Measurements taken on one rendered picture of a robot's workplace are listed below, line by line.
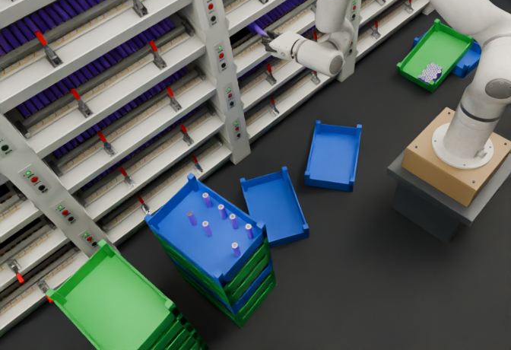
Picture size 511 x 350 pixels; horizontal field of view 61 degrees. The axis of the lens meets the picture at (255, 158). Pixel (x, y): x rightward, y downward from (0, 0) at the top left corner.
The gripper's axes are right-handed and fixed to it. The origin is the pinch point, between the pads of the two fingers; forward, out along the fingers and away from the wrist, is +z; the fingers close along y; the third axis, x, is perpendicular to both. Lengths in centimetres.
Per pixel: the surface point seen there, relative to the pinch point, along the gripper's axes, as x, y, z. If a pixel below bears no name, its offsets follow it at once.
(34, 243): -24, -103, 13
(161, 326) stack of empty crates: -22, -87, -46
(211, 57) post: 4.8, -23.0, 2.4
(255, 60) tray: -8.5, -4.9, 4.5
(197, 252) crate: -23, -67, -34
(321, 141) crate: -59, 11, -6
